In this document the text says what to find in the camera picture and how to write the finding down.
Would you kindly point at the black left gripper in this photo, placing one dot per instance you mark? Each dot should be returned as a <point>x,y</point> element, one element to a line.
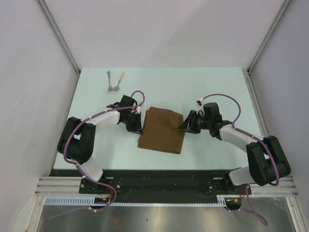
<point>137,127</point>

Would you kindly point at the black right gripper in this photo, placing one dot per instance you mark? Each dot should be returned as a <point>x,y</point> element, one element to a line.
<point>189,124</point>

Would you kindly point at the brown cloth napkin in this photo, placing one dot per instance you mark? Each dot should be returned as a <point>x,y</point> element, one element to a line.
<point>160,131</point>

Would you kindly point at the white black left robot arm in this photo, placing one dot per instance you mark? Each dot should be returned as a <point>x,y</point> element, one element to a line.
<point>76,142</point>

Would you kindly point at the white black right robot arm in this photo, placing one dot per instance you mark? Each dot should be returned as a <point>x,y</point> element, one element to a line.
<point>267,162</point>

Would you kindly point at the metal fork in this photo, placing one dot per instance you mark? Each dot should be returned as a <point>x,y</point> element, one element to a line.
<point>110,88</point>

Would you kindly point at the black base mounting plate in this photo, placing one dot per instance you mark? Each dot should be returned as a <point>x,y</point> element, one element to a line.
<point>163,187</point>

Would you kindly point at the spoon with wooden handle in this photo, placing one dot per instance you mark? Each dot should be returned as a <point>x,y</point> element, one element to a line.
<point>116,88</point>

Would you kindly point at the aluminium corner post right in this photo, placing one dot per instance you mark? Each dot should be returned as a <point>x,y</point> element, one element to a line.
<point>269,34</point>

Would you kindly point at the aluminium corner post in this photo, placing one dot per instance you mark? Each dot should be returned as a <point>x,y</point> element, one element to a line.
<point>58,35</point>
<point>269,34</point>

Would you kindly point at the aluminium front rail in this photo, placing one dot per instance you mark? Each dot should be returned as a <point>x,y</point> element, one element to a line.
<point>70,186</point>

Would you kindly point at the aluminium corner post left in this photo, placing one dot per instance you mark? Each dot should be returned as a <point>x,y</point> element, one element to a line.
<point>58,35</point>

